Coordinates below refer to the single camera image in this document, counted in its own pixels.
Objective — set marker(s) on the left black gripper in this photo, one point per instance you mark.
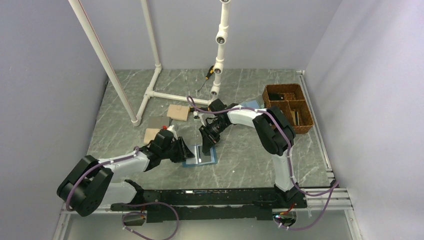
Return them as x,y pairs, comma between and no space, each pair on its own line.
183,152

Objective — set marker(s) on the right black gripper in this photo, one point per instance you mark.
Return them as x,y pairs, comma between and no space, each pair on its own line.
209,139

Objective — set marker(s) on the teal blue card holder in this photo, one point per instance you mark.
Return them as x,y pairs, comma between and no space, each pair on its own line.
200,159

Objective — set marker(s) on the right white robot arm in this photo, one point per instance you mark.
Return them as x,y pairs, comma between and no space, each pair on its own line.
276,135

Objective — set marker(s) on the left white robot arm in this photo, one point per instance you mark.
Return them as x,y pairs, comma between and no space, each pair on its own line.
95,183

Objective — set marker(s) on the beige card holder lower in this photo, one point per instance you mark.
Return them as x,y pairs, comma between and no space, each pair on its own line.
150,134

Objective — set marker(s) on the tan card holder upper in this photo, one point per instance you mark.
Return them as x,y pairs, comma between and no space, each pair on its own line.
178,112

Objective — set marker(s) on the open green card holder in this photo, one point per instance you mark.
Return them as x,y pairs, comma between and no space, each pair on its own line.
254,104

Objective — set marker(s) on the black yellow screwdriver far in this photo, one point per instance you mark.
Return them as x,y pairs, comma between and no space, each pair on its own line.
207,77

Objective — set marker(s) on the brown wicker basket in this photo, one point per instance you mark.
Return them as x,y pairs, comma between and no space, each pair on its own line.
290,99

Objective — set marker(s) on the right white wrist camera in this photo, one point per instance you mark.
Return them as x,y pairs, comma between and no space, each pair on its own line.
197,115

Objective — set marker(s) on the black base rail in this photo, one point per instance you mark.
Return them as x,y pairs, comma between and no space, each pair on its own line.
212,204

